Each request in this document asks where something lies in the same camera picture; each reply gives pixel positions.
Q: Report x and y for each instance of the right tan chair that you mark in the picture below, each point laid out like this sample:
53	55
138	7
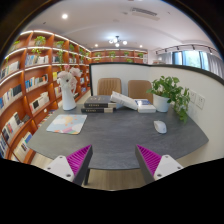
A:
137	89

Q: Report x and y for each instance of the colourful mouse pad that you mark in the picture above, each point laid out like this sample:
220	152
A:
67	124

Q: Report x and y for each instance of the tan chair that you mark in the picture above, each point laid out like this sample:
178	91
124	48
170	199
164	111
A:
107	85
137	89

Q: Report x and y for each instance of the left tan chair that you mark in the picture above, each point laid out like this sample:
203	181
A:
107	85

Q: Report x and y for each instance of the wall switch plate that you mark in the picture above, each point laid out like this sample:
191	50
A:
192	96

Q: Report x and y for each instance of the white vase with flowers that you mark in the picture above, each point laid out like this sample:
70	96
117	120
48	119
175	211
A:
67	80

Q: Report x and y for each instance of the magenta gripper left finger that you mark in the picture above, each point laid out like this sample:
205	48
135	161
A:
73	167

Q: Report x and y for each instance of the ceiling air vent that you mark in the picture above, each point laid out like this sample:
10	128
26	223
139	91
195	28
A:
143	12

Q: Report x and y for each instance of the top dark book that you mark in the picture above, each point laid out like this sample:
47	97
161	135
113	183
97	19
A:
102	101

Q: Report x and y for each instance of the white computer mouse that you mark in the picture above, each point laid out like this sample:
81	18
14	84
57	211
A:
160	127

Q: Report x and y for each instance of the dark book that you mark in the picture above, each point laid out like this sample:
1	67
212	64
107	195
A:
102	101
98	110

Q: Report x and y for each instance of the wooden bookshelf wall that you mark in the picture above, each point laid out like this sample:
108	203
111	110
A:
29	91

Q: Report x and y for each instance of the ceiling chandelier lamp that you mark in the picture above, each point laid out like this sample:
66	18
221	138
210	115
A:
117	41

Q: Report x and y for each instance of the wall socket plate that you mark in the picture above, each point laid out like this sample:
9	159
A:
200	101

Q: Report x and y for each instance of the bottom dark book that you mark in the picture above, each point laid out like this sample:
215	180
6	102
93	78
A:
98	110

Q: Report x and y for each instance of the open white book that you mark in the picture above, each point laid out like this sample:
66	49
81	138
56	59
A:
124	100

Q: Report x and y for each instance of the grey curtain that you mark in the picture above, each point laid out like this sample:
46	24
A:
216	65

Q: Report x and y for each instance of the potted green plant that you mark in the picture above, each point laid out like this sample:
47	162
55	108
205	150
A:
167	87

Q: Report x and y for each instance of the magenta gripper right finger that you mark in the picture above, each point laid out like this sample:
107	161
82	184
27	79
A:
154	166

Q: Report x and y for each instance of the blue white book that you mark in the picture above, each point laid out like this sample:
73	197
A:
145	106

